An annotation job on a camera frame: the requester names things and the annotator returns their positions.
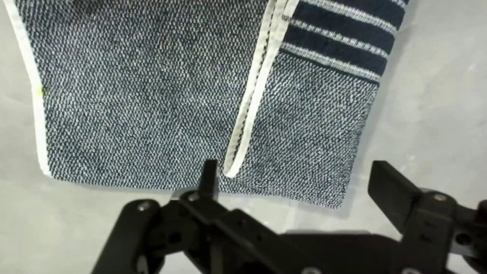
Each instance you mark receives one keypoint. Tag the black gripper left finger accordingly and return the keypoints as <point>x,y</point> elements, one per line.
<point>229,229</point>

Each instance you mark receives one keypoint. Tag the blue-grey towel with white trim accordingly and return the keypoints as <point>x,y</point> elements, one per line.
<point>127,101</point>

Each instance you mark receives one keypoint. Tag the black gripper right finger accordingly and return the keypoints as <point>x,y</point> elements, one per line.
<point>431,222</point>

